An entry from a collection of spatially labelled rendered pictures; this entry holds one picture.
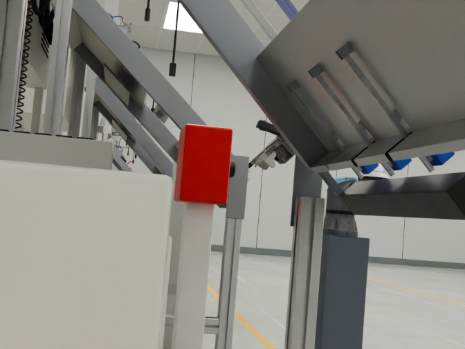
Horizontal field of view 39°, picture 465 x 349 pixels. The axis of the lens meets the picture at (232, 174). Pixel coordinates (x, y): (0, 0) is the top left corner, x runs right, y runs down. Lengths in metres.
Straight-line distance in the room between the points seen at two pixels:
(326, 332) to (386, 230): 8.21
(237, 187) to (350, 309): 1.00
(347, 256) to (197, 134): 1.34
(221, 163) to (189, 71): 8.79
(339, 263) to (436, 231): 8.58
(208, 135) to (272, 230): 8.82
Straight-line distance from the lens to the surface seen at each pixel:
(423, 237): 10.99
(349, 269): 2.57
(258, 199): 10.08
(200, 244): 1.38
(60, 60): 1.77
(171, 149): 2.46
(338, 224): 2.58
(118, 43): 1.82
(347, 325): 2.60
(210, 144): 1.34
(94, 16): 1.84
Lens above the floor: 0.60
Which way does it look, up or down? 3 degrees up
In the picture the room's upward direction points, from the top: 5 degrees clockwise
